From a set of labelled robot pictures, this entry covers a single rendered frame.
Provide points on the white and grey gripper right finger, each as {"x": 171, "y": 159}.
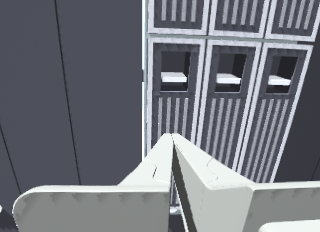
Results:
{"x": 214, "y": 198}

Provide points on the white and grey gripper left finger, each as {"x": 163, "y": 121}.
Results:
{"x": 140, "y": 203}

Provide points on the black rack frame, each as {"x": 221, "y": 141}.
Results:
{"x": 71, "y": 97}

